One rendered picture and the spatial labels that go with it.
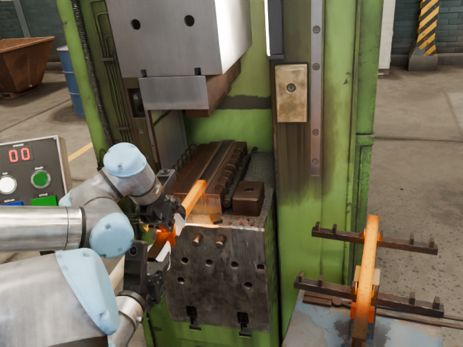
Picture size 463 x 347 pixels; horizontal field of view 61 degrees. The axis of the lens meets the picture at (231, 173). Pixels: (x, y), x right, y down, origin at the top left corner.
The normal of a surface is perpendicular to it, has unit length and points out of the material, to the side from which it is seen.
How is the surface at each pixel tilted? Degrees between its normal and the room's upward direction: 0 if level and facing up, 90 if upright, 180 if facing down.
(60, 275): 25
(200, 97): 90
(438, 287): 0
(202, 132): 90
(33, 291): 34
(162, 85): 90
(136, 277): 57
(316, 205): 90
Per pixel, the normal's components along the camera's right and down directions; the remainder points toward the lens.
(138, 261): -0.26, -0.09
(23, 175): 0.13, -0.07
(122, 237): 0.50, 0.36
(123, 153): -0.19, -0.54
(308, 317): -0.09, -0.88
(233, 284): -0.23, 0.47
